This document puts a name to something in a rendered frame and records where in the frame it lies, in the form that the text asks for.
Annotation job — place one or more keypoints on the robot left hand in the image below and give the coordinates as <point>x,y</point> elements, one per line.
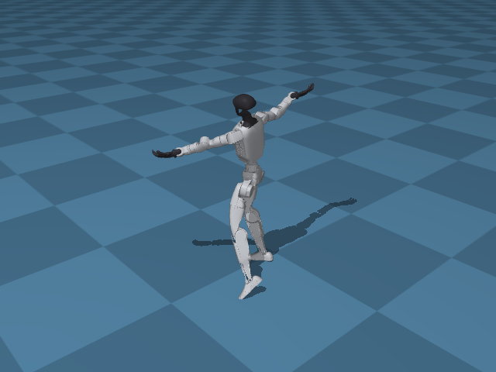
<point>167,154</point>

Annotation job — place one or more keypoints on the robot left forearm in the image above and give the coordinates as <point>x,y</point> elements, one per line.
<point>192,148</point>

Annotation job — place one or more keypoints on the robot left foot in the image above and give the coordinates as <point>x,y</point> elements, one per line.
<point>248,287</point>

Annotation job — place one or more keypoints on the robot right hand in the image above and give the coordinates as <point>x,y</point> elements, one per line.
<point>302,93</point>

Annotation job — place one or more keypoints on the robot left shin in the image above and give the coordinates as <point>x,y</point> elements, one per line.
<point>241,248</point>

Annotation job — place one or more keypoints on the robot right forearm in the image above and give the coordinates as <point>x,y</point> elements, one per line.
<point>284,105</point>

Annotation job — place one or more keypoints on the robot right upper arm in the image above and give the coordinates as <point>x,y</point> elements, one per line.
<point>268,116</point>

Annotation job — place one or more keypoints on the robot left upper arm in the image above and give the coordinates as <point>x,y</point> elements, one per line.
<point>229,138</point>

